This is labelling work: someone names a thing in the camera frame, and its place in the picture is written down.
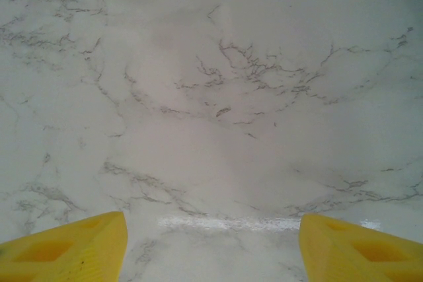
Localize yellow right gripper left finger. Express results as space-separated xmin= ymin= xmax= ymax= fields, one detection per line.
xmin=0 ymin=211 xmax=129 ymax=282

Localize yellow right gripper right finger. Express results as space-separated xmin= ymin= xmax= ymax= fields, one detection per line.
xmin=299 ymin=213 xmax=423 ymax=282

